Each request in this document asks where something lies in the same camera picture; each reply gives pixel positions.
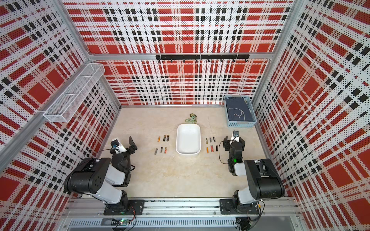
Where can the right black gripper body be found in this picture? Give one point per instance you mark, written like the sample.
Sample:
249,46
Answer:
227,143

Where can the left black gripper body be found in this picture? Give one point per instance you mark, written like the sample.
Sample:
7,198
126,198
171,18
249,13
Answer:
130,151

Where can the white plastic storage tray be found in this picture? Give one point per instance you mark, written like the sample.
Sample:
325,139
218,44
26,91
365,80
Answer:
188,139

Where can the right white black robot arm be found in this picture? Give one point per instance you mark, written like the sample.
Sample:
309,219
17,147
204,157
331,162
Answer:
263,181

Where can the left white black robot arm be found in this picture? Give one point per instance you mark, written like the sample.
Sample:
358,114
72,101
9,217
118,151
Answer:
103,178

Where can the light blue plastic basket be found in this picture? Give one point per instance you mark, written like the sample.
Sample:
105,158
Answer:
236,124

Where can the dark blue cloth in basket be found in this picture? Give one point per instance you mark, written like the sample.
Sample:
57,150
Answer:
238,110

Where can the green circuit board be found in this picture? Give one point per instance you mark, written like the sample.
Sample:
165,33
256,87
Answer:
120,222

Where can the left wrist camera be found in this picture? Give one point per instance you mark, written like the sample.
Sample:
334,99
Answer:
117,147

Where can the green keychain with gold ring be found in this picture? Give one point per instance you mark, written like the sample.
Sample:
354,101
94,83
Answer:
192,119

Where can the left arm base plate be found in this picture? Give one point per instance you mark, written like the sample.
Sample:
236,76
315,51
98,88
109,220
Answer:
130,207

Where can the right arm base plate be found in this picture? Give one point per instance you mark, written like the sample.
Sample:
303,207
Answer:
229,207

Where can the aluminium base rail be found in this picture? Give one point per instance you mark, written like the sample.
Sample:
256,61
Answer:
183,214

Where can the white wire mesh shelf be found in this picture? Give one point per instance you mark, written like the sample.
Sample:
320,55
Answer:
65,106

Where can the black hook rail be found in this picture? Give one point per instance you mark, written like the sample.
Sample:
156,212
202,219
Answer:
203,57

